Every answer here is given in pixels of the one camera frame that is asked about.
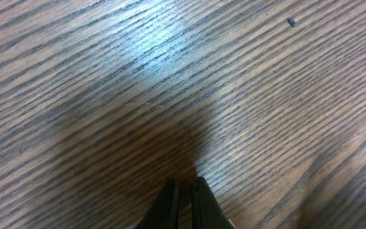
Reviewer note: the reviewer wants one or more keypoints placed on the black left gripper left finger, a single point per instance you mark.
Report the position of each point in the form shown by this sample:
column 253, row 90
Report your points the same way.
column 164, row 212

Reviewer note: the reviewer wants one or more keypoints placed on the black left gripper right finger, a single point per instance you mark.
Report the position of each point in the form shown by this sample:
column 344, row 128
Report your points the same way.
column 206, row 211

